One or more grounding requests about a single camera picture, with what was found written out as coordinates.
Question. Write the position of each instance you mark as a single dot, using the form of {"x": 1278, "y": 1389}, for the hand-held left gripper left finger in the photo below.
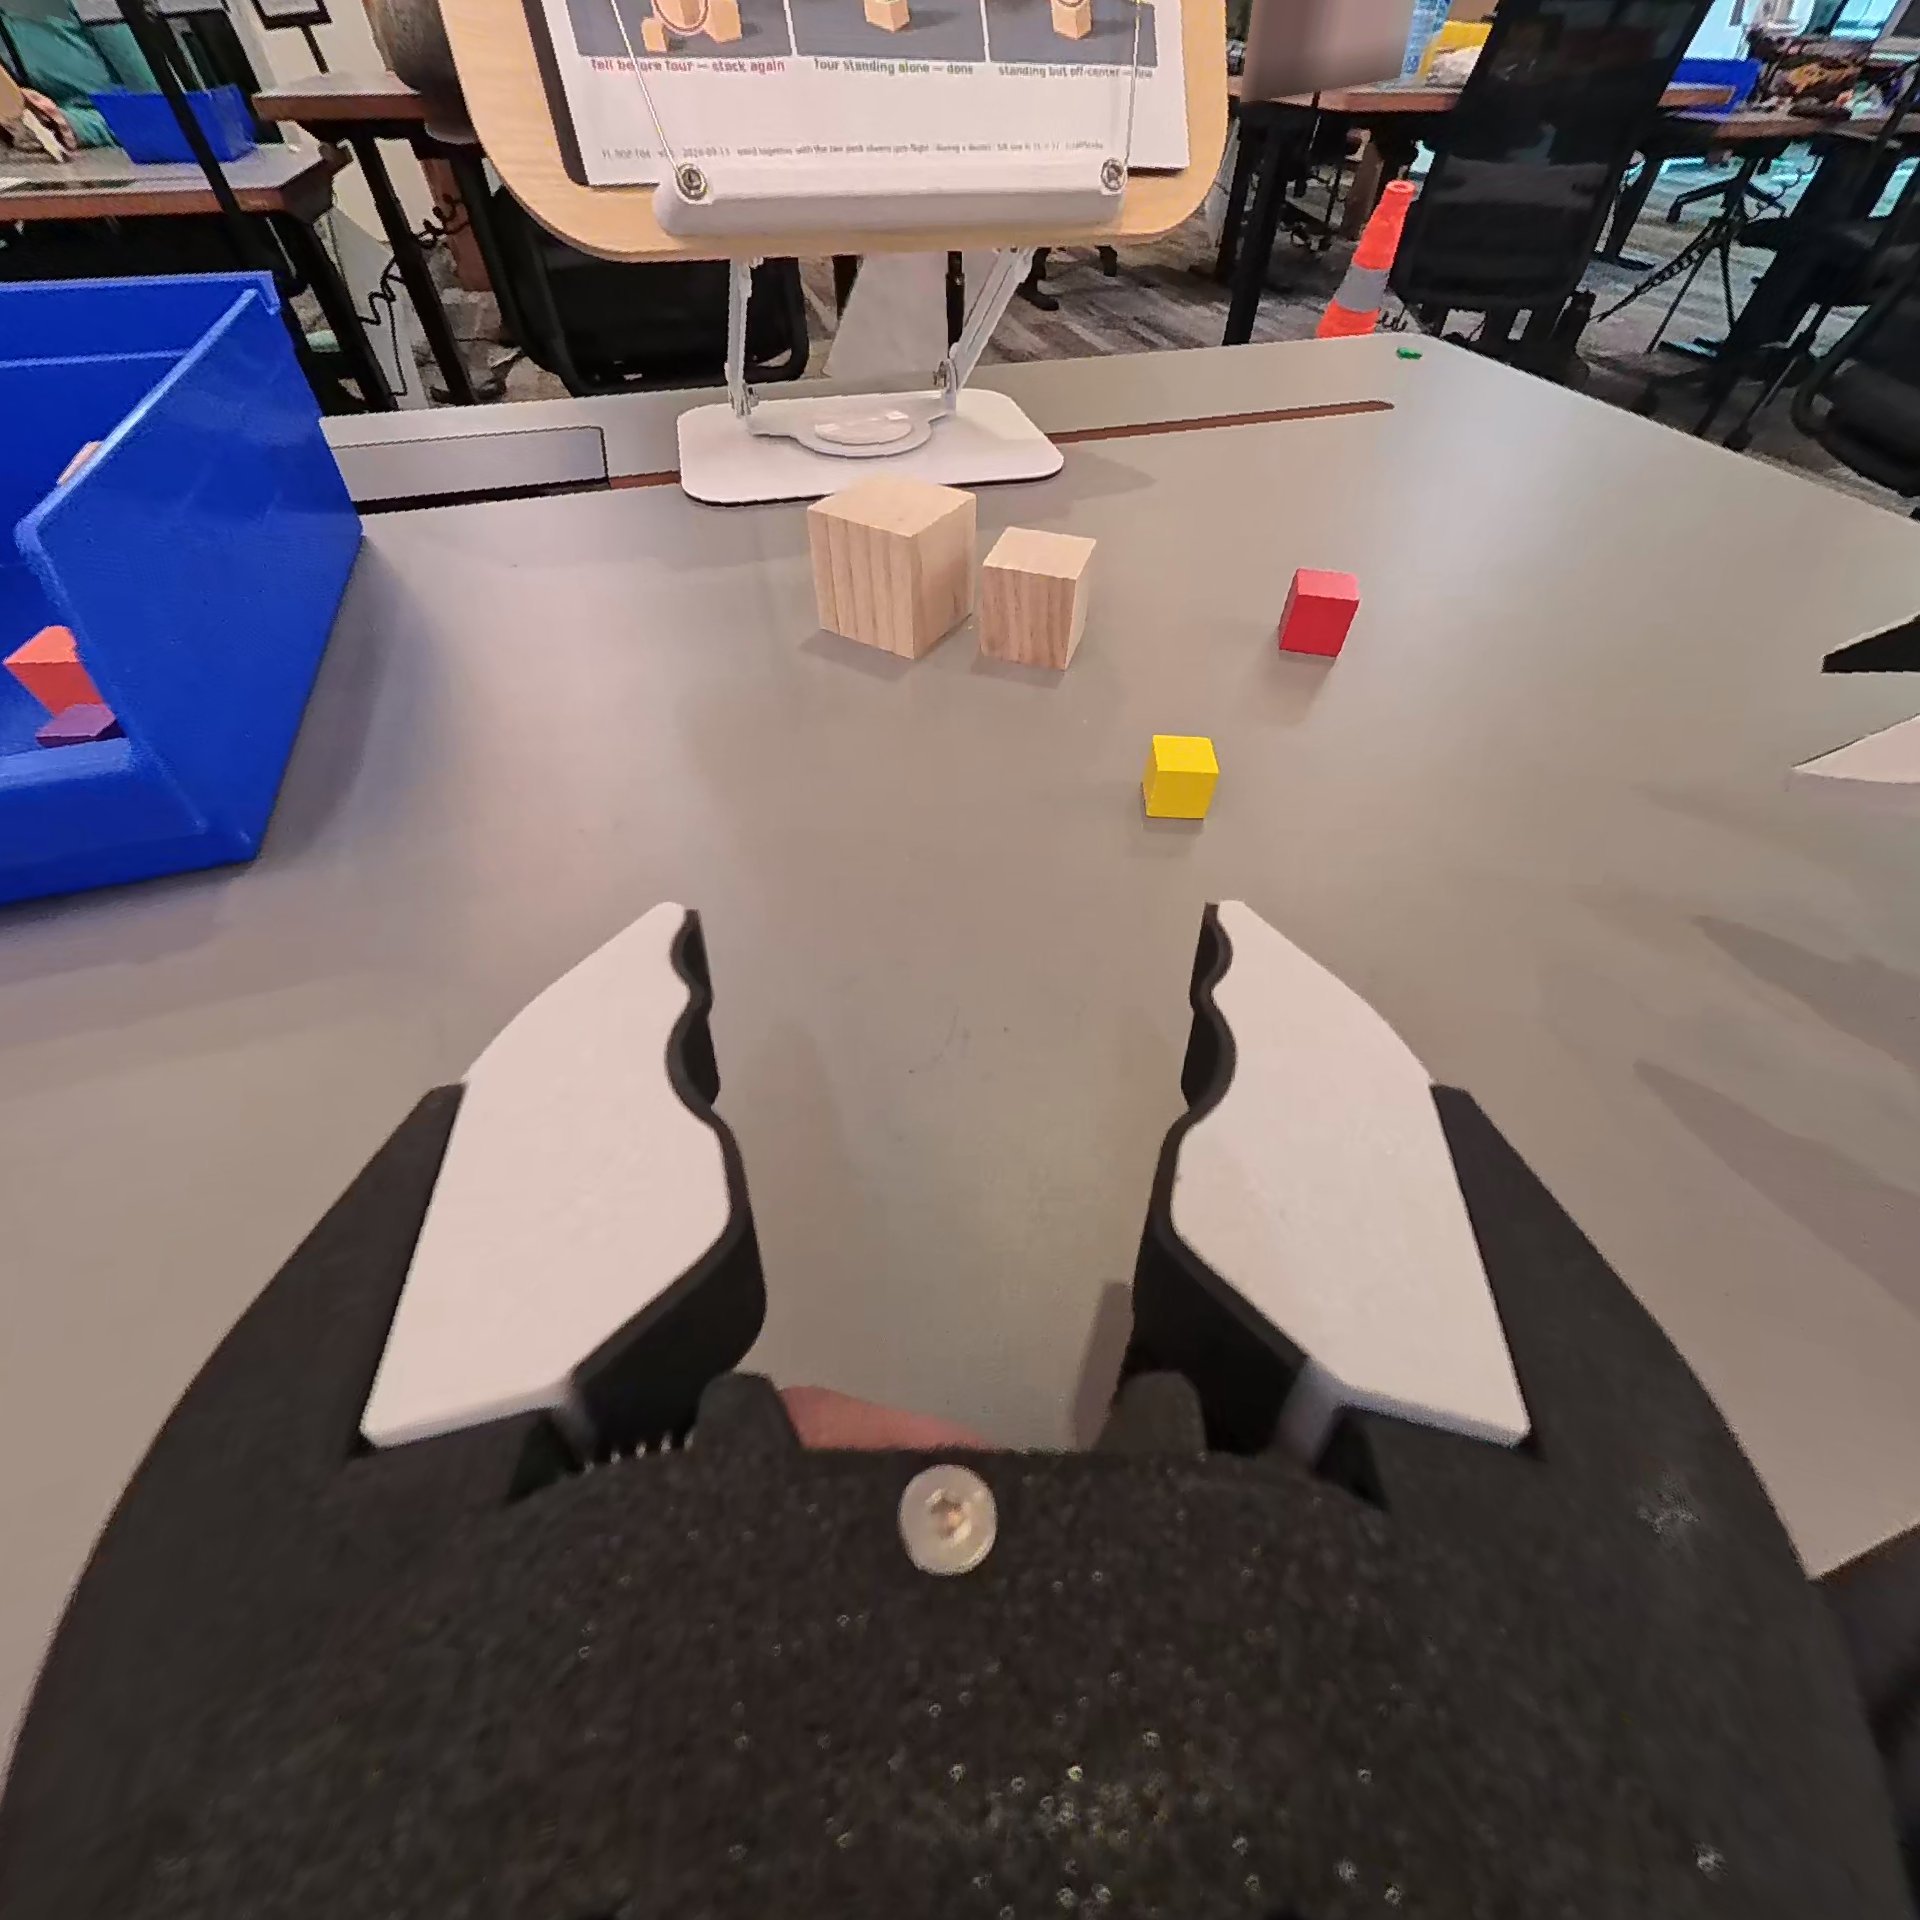
{"x": 556, "y": 1201}

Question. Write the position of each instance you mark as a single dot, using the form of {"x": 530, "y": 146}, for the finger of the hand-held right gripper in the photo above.
{"x": 1868, "y": 757}
{"x": 1883, "y": 643}

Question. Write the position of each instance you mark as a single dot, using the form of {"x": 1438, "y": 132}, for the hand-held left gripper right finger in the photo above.
{"x": 1351, "y": 1201}

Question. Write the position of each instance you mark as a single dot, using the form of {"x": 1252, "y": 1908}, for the yellow wooden cube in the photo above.
{"x": 1179, "y": 778}

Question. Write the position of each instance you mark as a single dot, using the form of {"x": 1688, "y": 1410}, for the red wooden cube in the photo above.
{"x": 1318, "y": 617}
{"x": 56, "y": 669}

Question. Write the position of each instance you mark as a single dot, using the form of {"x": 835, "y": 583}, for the purple wooden cube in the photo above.
{"x": 75, "y": 727}

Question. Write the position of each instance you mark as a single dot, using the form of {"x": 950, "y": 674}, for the medium wooden cube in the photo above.
{"x": 1035, "y": 603}

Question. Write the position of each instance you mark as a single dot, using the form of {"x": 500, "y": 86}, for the blue plastic bin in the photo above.
{"x": 211, "y": 603}

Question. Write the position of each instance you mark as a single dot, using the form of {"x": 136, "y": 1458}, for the large wooden cube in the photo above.
{"x": 892, "y": 572}

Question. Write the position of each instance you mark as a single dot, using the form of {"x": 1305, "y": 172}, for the black office chair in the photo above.
{"x": 631, "y": 301}
{"x": 1545, "y": 181}

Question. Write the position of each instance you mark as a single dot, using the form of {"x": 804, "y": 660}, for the orange striped traffic cone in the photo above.
{"x": 1369, "y": 271}

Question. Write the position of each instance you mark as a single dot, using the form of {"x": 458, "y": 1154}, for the white folding stand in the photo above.
{"x": 871, "y": 452}

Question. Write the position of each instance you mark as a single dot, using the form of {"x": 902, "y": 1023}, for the wooden display board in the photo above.
{"x": 497, "y": 137}

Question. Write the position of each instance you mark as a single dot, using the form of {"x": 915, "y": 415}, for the brown wooden desk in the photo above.
{"x": 166, "y": 189}

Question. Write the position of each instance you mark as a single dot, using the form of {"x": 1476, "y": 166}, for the small blue bin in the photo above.
{"x": 174, "y": 126}

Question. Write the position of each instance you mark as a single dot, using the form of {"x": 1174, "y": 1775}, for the white instruction sheet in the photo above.
{"x": 841, "y": 61}

